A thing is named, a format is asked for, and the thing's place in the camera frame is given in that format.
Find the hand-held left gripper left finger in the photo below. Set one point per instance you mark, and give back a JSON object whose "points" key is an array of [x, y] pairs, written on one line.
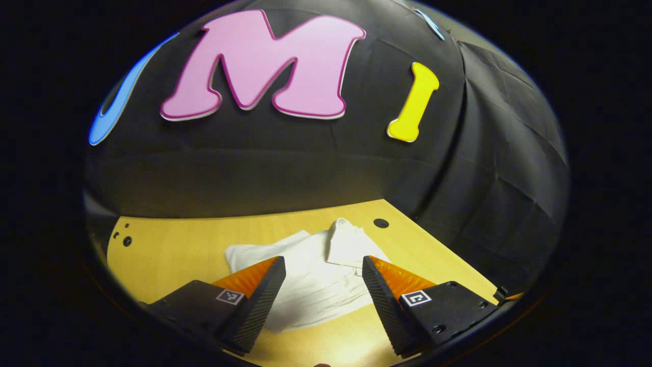
{"points": [[260, 306]]}

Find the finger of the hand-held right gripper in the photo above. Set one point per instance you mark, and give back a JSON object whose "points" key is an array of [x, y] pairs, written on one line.
{"points": [[500, 294]]}

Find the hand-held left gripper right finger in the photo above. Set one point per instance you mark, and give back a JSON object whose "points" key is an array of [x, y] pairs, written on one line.
{"points": [[379, 298]]}

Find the white jeans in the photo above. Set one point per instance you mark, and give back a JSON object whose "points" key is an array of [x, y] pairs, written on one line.
{"points": [[316, 285]]}

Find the black backdrop cloth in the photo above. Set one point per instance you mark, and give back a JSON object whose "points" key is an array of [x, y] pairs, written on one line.
{"points": [[305, 163]]}

